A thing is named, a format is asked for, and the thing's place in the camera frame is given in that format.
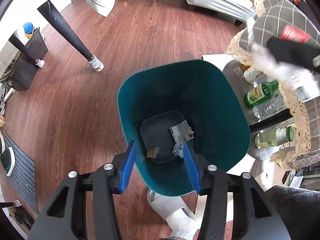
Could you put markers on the red white SanDisk carton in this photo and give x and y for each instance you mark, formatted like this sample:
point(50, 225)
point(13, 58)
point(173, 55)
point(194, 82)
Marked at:
point(304, 82)

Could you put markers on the dark shoe white sole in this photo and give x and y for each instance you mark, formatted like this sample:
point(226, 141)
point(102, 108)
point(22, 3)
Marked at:
point(8, 161)

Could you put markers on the white slipper foot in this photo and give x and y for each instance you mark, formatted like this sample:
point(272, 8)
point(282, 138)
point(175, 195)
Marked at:
point(180, 219)

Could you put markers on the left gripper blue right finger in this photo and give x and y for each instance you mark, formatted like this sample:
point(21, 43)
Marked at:
point(193, 167)

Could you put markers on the striped grey door mat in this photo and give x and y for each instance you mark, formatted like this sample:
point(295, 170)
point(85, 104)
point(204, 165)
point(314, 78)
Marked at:
point(23, 175)

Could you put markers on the black table leg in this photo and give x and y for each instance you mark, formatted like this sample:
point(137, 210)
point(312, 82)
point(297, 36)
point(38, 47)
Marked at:
point(23, 49)
point(58, 22)

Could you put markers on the dark teal trash bin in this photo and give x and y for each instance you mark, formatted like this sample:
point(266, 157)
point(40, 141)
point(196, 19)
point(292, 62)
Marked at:
point(163, 108)

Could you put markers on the clear plastic bottle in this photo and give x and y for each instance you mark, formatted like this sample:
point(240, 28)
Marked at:
point(269, 108)

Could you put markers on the grey checked tablecloth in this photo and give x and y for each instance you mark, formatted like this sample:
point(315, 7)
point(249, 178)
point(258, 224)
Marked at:
point(271, 18)

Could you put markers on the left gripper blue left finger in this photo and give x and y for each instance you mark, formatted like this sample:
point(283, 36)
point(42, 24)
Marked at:
point(126, 166)

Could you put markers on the clear glass bottle green cap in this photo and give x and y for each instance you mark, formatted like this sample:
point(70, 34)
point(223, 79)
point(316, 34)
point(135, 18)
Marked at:
point(275, 137)

